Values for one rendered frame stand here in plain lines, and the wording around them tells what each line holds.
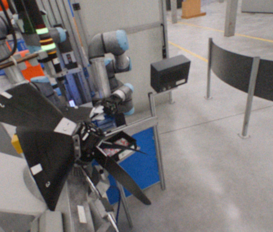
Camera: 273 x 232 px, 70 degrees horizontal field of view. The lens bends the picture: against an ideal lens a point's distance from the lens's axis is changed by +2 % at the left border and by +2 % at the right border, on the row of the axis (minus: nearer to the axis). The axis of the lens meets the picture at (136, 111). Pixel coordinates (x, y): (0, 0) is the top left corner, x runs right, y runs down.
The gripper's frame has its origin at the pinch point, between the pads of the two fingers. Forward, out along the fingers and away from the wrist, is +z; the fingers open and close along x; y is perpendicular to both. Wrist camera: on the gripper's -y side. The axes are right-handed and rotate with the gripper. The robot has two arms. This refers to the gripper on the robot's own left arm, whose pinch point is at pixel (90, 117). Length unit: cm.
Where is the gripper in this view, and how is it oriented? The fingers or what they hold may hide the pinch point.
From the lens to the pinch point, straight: 101.4
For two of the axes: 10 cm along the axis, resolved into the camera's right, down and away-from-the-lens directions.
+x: 0.6, 8.2, 5.7
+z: -4.8, 5.2, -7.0
